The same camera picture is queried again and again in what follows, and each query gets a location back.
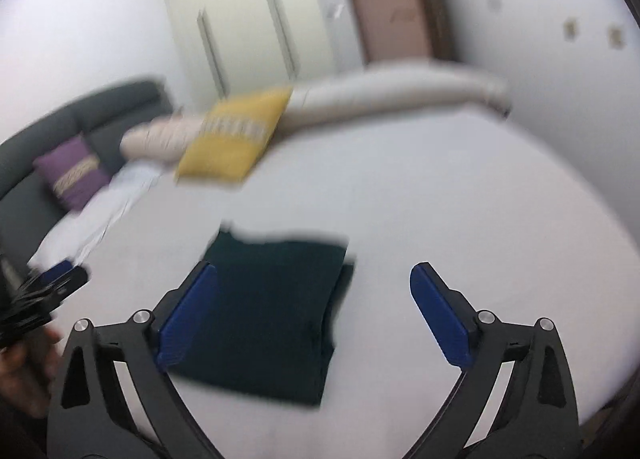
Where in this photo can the white bed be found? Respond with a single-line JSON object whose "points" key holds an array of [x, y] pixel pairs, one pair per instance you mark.
{"points": [[425, 199]]}

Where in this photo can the white crumpled sheet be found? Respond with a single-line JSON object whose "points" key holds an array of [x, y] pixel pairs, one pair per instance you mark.
{"points": [[110, 199]]}

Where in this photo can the yellow pillow with patterned band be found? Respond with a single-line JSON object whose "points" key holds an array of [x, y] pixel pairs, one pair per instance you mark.
{"points": [[230, 139]]}

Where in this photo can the purple pillow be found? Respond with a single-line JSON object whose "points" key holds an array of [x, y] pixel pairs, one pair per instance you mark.
{"points": [[70, 169]]}

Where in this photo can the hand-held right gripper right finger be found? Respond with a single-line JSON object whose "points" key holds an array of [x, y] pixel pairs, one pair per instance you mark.
{"points": [[440, 314]]}

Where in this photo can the person's left hand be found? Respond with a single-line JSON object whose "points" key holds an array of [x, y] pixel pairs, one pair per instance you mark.
{"points": [[25, 374]]}

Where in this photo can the cream wardrobe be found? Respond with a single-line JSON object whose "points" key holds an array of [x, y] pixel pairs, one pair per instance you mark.
{"points": [[240, 29]]}

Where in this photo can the wall socket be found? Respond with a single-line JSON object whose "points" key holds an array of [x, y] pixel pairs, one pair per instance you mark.
{"points": [[615, 36], [570, 29]]}

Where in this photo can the beige rolled duvet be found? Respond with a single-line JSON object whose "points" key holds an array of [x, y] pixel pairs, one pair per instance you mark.
{"points": [[375, 94]]}

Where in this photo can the dark green garment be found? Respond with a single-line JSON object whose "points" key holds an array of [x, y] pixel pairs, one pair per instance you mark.
{"points": [[275, 314]]}

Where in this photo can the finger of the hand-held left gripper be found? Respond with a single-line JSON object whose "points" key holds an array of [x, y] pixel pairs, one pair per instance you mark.
{"points": [[65, 284]]}

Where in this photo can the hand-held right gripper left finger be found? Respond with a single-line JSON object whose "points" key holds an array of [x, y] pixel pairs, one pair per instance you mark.
{"points": [[187, 314]]}

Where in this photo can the dark grey sofa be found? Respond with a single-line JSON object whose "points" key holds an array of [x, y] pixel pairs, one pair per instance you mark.
{"points": [[115, 114]]}

